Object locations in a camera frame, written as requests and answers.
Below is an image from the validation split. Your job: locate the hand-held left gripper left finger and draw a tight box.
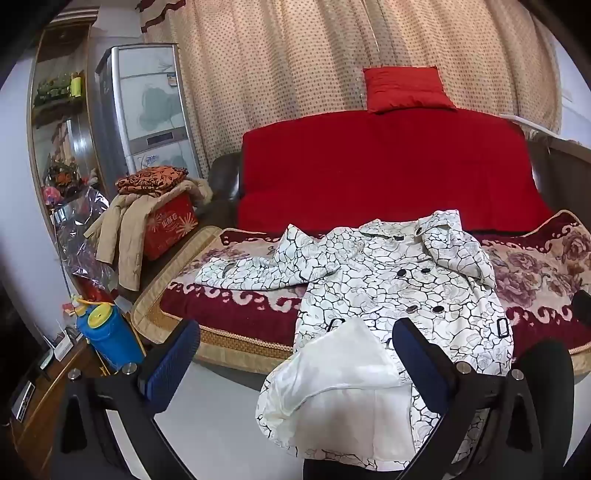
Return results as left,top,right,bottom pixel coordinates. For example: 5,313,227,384
58,318,201,480

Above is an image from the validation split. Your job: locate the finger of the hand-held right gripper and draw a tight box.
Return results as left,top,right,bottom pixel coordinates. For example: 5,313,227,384
524,339,575,480
571,290,591,324

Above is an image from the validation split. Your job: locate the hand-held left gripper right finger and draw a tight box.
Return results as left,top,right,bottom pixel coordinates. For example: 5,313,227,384
392,318,543,480

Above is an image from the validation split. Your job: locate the white crackle-patterned coat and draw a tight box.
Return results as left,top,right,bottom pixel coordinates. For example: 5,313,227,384
195,209,514,474

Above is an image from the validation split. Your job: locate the blue bottle yellow lid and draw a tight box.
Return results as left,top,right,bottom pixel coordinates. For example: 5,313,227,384
69,295,146,370

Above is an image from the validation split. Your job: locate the red cardboard box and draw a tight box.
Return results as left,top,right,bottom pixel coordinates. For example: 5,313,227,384
143,193,199,261

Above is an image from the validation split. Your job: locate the wooden side table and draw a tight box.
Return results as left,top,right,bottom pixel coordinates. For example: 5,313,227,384
9,337,107,480

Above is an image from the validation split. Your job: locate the beige padded jacket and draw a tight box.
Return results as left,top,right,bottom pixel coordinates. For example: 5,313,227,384
84,179,213,291

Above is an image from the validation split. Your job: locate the silver black device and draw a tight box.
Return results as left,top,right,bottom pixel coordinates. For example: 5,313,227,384
9,381,38,421

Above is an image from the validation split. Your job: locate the clear plastic wrapping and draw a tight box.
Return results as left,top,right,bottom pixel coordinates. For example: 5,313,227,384
51,187,121,296

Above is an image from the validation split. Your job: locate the white panel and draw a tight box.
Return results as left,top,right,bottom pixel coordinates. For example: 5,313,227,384
501,113,591,145

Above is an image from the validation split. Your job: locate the orange black patterned cloth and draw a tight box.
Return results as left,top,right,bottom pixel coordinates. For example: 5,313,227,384
115,166,190,195

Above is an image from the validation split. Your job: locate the dark brown sofa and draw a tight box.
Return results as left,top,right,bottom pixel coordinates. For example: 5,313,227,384
198,136,591,232

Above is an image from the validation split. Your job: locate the red blanket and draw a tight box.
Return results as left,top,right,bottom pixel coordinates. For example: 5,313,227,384
236,111,555,234

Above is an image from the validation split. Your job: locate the orange flower bouquet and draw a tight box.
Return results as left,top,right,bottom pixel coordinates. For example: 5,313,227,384
44,159,81,197

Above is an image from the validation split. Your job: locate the silver standing air conditioner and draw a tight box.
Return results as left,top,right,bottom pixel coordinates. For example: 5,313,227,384
95,44,204,185

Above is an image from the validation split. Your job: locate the wooden display cabinet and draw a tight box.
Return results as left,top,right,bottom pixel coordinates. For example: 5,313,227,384
25,18,107,199

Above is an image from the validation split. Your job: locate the red pillow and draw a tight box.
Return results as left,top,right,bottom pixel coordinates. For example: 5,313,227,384
362,66,458,114

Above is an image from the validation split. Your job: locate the green plant ornament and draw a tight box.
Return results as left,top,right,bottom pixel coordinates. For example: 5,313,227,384
34,76,72,104

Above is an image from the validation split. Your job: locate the beige dotted curtain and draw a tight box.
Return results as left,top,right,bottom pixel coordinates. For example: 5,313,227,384
141,0,568,181

